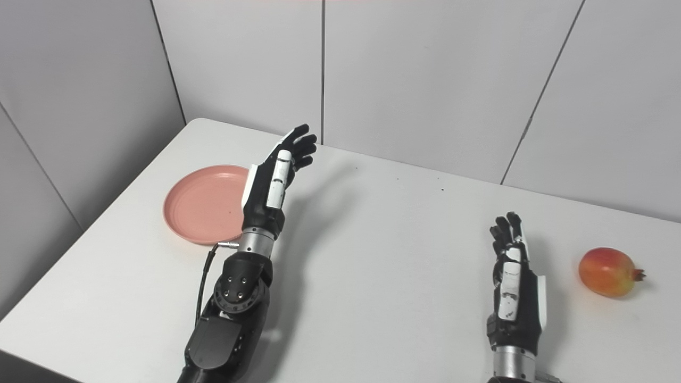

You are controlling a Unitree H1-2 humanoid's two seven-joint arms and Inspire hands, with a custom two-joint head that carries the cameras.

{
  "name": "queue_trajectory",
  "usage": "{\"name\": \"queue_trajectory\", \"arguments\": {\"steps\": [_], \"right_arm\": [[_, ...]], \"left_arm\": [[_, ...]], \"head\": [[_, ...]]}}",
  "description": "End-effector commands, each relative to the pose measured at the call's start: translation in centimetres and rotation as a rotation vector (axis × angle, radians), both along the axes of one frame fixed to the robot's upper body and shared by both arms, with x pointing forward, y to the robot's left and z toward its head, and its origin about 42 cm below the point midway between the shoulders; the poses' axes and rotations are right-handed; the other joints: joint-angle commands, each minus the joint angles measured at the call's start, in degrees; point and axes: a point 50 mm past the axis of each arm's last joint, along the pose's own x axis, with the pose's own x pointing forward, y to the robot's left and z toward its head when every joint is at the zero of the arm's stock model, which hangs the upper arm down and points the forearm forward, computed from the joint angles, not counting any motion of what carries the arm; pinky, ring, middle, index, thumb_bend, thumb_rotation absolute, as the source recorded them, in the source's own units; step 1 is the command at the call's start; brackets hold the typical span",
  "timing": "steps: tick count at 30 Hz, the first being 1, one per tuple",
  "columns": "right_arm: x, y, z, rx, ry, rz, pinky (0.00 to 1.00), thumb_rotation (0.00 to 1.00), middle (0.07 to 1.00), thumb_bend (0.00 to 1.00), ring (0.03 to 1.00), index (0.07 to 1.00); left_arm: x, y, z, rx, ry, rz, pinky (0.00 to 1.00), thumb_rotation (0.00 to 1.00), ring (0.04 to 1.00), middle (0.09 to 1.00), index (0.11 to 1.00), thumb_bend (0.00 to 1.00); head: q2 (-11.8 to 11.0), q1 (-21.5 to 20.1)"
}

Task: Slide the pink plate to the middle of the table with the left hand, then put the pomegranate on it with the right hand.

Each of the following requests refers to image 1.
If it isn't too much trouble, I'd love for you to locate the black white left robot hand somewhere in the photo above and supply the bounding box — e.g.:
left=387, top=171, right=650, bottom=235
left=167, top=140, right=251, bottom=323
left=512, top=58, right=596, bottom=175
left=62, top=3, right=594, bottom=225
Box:
left=241, top=124, right=318, bottom=240

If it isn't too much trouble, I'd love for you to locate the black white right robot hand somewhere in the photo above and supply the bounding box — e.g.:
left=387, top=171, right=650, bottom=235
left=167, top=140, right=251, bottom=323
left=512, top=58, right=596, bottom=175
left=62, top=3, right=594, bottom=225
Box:
left=486, top=212, right=547, bottom=356

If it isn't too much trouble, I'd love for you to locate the pink round plate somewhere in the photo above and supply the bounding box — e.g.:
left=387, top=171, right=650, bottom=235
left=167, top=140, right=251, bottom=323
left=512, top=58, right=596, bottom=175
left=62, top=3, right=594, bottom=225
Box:
left=163, top=165, right=251, bottom=245

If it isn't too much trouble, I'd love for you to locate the red yellow pomegranate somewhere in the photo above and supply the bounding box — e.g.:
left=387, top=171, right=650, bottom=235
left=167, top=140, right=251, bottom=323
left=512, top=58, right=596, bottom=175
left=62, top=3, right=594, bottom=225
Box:
left=578, top=247, right=646, bottom=298

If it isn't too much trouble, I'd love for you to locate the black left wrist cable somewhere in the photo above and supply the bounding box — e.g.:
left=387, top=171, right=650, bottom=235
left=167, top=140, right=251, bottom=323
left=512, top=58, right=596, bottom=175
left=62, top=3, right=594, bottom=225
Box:
left=195, top=240, right=240, bottom=326

